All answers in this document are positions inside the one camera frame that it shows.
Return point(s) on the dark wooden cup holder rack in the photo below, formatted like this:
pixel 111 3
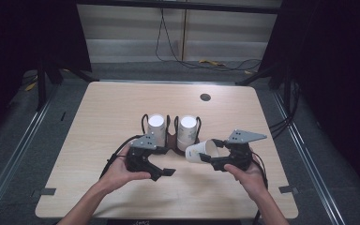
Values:
pixel 172 140

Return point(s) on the black curtain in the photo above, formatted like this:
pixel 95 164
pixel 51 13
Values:
pixel 28 31
pixel 334 62

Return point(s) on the black metal stand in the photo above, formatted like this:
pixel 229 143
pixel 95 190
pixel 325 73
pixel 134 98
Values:
pixel 41 84
pixel 286 84

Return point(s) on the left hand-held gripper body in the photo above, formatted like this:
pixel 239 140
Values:
pixel 140 156

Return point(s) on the metal floor rail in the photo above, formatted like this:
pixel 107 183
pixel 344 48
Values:
pixel 309 156
pixel 15 150

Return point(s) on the stack of white paper cups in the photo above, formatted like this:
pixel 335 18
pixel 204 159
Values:
pixel 157 128
pixel 187 132

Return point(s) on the dark round table grommet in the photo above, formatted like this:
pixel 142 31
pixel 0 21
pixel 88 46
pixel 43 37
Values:
pixel 205 97

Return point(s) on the person's right hand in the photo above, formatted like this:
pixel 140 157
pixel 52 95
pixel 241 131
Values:
pixel 250 181

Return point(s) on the grey tape strip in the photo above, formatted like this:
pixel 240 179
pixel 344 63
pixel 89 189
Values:
pixel 289 189
pixel 47 191

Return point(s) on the single white paper cup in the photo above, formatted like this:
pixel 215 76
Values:
pixel 200 153

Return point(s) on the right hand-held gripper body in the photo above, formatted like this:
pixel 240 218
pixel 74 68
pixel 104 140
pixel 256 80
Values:
pixel 240 150

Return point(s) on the yellow floor tape scrap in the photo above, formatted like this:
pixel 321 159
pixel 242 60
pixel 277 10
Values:
pixel 30 86
pixel 212 63

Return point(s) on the person's left hand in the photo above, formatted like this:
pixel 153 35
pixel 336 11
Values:
pixel 122 173

